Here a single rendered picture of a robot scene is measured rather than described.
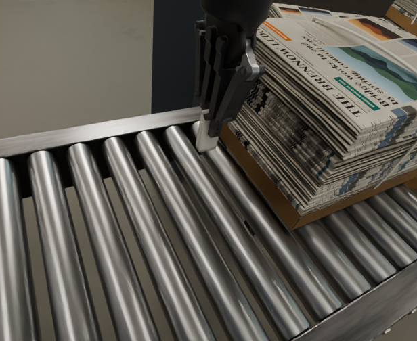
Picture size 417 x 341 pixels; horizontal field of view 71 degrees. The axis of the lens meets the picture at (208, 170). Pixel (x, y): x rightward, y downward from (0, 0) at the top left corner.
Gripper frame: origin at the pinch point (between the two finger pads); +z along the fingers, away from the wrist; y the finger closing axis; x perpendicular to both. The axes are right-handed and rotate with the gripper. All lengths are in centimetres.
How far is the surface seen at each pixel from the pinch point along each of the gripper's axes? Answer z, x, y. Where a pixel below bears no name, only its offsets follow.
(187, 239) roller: 13.8, 5.9, -8.7
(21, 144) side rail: 12.9, 26.2, 19.8
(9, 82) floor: 93, 41, 180
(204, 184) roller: 13.2, -1.4, 0.1
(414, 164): 6.6, -39.7, -14.0
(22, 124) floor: 93, 37, 133
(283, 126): -1.5, -10.8, -4.0
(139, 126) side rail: 12.9, 4.6, 19.1
